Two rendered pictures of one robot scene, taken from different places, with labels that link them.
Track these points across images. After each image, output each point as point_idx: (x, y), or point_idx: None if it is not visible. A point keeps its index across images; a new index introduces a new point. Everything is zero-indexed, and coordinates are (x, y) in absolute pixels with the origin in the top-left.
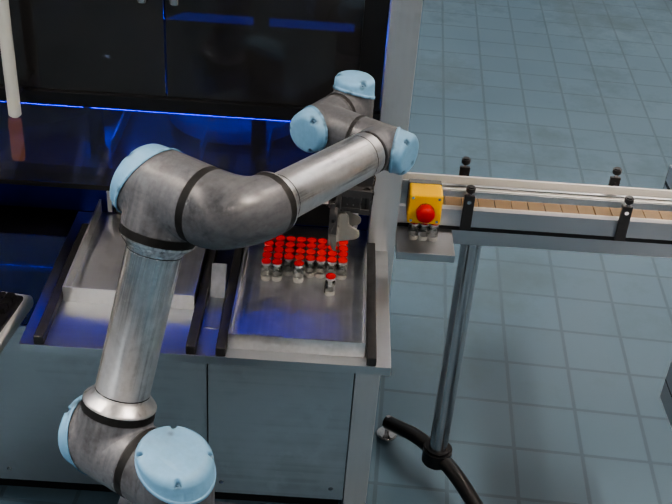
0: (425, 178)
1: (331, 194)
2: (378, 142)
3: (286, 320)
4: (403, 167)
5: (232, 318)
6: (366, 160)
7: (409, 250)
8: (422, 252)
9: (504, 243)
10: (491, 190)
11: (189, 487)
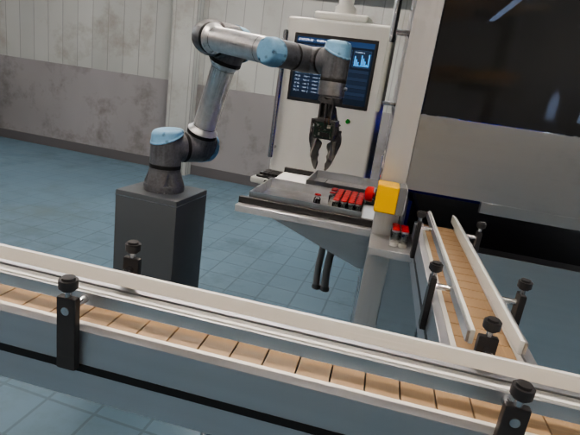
0: (454, 224)
1: (223, 44)
2: (261, 38)
3: (290, 197)
4: (258, 54)
5: (284, 179)
6: (247, 40)
7: (374, 236)
8: (371, 238)
9: (412, 285)
10: (467, 256)
11: (151, 133)
